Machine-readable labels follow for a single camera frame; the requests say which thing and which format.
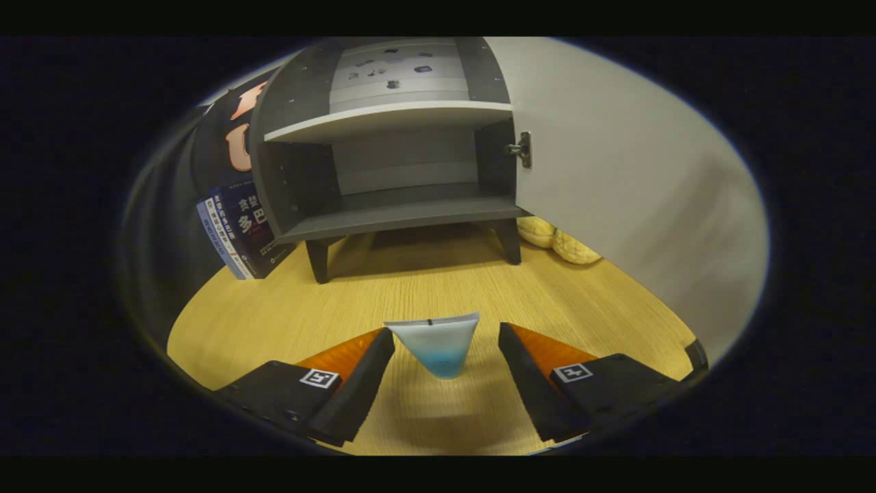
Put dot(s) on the metal door hinge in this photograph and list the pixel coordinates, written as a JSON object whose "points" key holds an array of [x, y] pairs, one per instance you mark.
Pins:
{"points": [[523, 147]]}

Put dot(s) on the blue white squeeze tube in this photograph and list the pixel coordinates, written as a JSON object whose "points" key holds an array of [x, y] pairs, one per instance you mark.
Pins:
{"points": [[438, 342]]}

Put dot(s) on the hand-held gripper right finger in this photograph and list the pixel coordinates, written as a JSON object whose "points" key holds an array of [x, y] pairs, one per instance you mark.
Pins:
{"points": [[530, 390]]}

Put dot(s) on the dark blue cover book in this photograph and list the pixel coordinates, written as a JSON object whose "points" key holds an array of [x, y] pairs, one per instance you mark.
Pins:
{"points": [[260, 226]]}

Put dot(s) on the light blue spine book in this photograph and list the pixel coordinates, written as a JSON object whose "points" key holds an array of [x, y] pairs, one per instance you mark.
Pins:
{"points": [[219, 233]]}

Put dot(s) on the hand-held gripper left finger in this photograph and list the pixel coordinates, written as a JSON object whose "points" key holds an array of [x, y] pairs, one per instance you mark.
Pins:
{"points": [[359, 390]]}

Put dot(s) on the black backdrop cloth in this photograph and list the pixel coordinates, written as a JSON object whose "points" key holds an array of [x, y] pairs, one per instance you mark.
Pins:
{"points": [[209, 150]]}

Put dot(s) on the grey cabinet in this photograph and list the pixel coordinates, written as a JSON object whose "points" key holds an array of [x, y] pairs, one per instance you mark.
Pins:
{"points": [[410, 205]]}

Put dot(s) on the white cabinet door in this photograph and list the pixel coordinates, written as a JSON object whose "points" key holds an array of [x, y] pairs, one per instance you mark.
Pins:
{"points": [[616, 171]]}

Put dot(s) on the white cabinet shelf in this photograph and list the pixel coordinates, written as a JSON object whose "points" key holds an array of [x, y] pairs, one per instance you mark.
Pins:
{"points": [[383, 118]]}

